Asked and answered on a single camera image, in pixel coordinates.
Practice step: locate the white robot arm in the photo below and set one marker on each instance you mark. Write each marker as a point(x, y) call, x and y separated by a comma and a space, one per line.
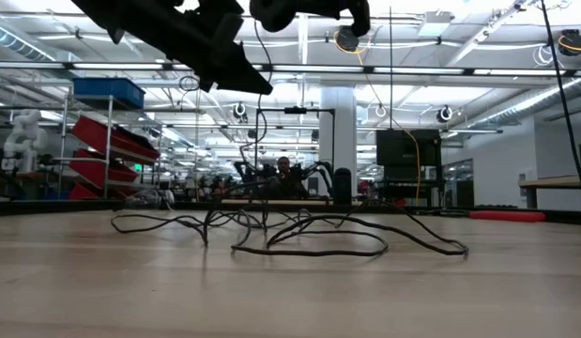
point(25, 136)

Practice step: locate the black background robot arm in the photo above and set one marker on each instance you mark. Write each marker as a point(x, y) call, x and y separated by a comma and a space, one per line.
point(245, 171)
point(325, 169)

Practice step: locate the long ceiling light strip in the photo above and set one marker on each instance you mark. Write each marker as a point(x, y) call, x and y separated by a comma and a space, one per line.
point(121, 66)

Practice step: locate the blue storage bin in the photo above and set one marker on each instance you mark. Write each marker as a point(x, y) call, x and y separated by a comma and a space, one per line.
point(109, 91)

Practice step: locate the green exit sign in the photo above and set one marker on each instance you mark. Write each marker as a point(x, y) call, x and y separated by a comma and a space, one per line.
point(138, 166)

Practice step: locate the white building column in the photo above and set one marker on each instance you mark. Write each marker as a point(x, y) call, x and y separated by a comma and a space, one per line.
point(337, 131)

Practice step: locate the person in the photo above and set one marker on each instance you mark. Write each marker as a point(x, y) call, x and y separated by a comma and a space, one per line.
point(284, 178)

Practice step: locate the red storage bin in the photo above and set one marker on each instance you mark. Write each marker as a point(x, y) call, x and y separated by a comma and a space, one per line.
point(90, 131)
point(93, 166)
point(81, 192)

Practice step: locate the black cylindrical stand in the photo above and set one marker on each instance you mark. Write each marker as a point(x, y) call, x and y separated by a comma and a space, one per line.
point(342, 185)

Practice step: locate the black monitor cabinet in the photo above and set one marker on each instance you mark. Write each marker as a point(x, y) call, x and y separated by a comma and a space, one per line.
point(405, 148)

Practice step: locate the black background machine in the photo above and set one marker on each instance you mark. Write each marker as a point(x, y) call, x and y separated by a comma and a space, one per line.
point(4, 185)

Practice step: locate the thin black slanted pole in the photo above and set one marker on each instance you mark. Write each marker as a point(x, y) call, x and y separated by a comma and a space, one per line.
point(563, 94)

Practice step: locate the wooden top desk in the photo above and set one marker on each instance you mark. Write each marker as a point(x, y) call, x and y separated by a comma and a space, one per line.
point(553, 182)

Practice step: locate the black background station frame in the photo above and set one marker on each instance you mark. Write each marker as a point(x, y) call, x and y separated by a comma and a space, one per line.
point(295, 110)

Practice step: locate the silver ventilation duct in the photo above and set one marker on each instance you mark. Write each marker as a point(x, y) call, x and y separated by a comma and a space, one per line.
point(18, 42)

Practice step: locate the black aluminium table frame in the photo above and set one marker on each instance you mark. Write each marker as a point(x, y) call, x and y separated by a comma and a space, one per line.
point(60, 206)

